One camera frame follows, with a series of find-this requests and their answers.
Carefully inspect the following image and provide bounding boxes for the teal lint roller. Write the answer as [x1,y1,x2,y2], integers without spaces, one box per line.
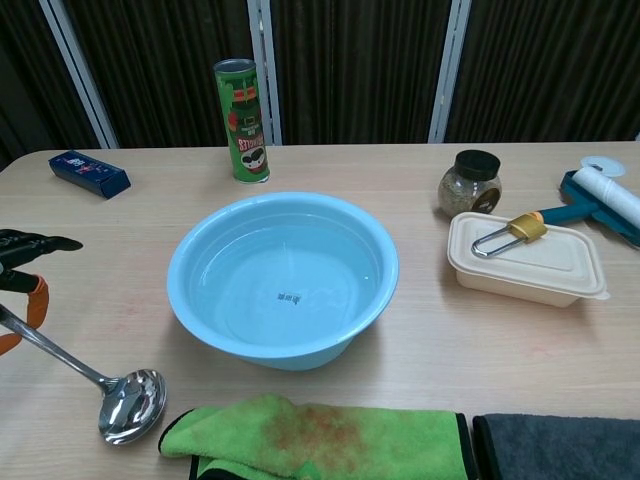
[524,166,640,248]

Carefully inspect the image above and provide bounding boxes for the white partition frame post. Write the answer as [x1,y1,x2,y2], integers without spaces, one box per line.
[427,0,472,144]
[38,0,121,150]
[247,0,283,147]

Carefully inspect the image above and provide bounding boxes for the light blue plastic basin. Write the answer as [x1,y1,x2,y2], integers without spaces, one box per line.
[166,191,400,372]

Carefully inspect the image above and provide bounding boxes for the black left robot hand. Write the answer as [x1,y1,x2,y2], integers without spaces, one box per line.
[0,228,84,357]

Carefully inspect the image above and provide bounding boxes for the grey microfiber cloth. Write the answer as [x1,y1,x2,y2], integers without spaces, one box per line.
[472,412,640,480]

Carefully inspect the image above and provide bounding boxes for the brass padlock with long shackle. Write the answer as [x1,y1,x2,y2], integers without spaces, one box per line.
[471,213,548,259]

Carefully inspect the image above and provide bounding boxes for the dark blue cardboard box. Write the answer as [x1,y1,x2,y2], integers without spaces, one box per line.
[48,150,132,201]

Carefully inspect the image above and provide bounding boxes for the green microfiber cloth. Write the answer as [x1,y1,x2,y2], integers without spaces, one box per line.
[158,393,475,480]

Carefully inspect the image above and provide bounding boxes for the green Pringles can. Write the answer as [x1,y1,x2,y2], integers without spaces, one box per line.
[213,58,272,185]

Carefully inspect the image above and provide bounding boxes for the steel ladle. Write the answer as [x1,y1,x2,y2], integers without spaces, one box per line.
[0,303,168,445]

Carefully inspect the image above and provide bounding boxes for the beige lidded food container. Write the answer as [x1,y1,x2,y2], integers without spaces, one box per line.
[447,211,612,309]

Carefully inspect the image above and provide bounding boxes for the white round plastic lid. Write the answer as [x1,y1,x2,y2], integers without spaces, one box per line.
[580,155,628,178]

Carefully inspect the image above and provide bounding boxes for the glass jar with black lid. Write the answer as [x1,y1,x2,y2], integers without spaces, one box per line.
[437,149,503,219]

